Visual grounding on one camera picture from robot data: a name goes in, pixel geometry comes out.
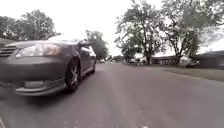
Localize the grass verge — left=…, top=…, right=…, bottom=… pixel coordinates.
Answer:
left=143, top=65, right=224, bottom=83

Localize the low house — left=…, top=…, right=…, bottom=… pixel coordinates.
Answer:
left=134, top=54, right=192, bottom=66

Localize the low dark building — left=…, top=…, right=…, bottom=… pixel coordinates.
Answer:
left=191, top=50, right=224, bottom=71

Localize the dark grey car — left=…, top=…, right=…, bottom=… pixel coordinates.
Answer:
left=0, top=38, right=98, bottom=98

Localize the grey asphalt road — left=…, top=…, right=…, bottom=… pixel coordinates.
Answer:
left=0, top=62, right=224, bottom=128

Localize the large leafy tree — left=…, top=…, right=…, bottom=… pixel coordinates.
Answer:
left=160, top=0, right=224, bottom=66
left=114, top=0, right=167, bottom=65

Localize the cluster of trees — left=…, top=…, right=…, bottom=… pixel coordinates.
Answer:
left=0, top=9, right=62, bottom=42

